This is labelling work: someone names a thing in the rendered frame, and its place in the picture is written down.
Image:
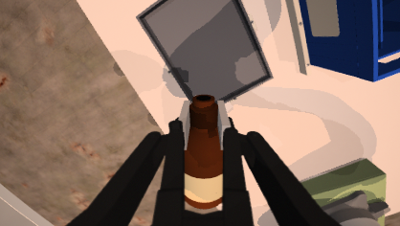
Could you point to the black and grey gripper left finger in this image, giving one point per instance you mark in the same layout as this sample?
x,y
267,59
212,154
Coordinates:
x,y
120,198

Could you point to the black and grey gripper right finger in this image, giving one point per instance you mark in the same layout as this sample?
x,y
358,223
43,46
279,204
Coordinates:
x,y
289,201

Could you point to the blue plastic crate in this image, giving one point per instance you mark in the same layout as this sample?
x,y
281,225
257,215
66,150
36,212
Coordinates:
x,y
350,36

